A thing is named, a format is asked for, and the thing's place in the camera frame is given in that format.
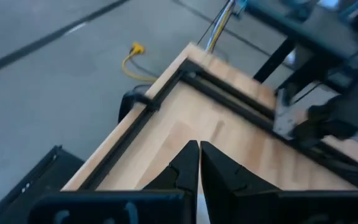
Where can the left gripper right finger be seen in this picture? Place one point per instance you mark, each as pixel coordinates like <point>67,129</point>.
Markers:
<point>219,174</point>

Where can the dark grey equipment cart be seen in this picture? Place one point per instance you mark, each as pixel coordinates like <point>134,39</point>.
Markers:
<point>315,28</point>

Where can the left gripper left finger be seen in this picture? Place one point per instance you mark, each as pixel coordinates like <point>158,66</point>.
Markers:
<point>183,174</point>

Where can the black aluminium table frame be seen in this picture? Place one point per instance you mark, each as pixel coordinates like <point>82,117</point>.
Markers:
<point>228,96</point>

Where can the black table edge clamp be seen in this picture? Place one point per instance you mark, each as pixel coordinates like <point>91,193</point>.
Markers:
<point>129,101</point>

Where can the grey metal bracket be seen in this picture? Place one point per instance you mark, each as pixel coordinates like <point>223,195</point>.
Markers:
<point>286,121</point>

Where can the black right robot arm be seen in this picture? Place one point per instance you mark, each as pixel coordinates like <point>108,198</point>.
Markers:
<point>337,115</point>

